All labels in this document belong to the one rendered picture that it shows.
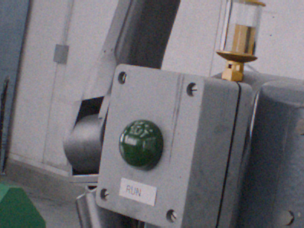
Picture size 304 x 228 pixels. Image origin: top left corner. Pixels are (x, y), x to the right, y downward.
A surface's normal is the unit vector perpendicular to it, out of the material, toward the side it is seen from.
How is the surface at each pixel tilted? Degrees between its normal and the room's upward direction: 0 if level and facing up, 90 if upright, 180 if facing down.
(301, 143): 90
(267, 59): 90
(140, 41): 73
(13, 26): 90
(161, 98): 90
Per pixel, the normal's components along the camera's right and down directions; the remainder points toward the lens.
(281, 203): -0.66, -0.07
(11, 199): 0.76, -0.10
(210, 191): 0.74, 0.15
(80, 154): -0.68, 0.35
